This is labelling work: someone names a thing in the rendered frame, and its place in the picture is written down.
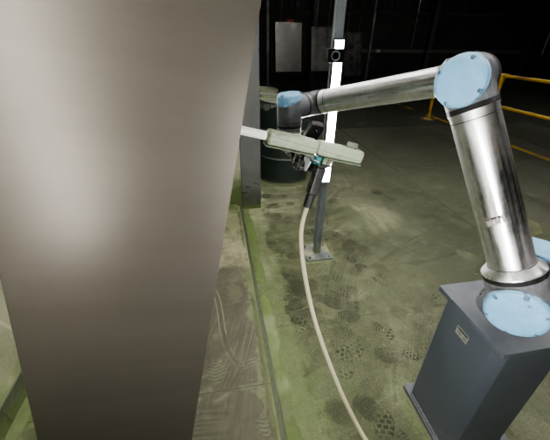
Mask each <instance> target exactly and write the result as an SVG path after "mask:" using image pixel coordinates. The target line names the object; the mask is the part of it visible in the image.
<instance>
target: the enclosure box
mask: <svg viewBox="0 0 550 440"><path fill-rule="evenodd" d="M261 1H262V0H0V280H1V284H2V288H3V295H4V299H5V303H6V306H7V311H8V314H9V318H10V325H11V329H12V333H13V337H14V341H15V345H16V349H17V356H18V359H19V363H20V368H21V371H22V376H23V379H24V386H25V390H26V394H27V398H28V402H29V405H30V410H31V416H32V421H33V424H34V428H35V432H36V436H37V440H192V436H193V429H194V424H195V419H196V408H197V403H198V397H199V391H200V386H201V380H202V374H203V364H204V359H205V353H206V347H207V342H208V336H209V330H210V320H211V314H212V309H213V304H214V298H215V292H216V287H217V276H218V271H219V265H220V259H221V254H222V249H223V238H224V233H225V226H226V221H227V216H228V210H229V204H230V194H231V188H232V183H233V177H234V171H235V166H236V160H237V150H238V144H239V139H240V133H241V127H242V122H243V116H244V106H245V101H246V94H247V89H248V84H249V77H250V72H251V62H252V56H253V51H254V45H255V39H256V34H257V28H258V18H259V12H260V7H261Z"/></svg>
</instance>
